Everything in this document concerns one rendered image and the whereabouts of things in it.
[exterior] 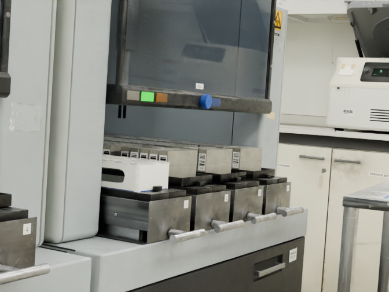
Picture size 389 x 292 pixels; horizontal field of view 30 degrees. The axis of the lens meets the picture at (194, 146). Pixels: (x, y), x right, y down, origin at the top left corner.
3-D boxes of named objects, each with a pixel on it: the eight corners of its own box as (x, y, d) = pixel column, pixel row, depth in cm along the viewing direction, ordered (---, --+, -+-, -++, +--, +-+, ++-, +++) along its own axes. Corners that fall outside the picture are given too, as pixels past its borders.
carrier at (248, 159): (253, 172, 175) (255, 147, 174) (261, 172, 174) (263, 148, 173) (230, 174, 165) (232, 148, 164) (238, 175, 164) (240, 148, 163)
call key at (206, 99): (199, 108, 144) (200, 93, 144) (206, 109, 147) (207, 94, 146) (204, 109, 143) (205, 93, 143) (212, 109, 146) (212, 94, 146)
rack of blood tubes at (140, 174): (9, 181, 138) (11, 149, 138) (45, 178, 147) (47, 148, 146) (136, 200, 123) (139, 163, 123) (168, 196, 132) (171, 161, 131)
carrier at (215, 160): (223, 175, 162) (224, 148, 161) (231, 175, 160) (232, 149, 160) (196, 177, 152) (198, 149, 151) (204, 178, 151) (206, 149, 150)
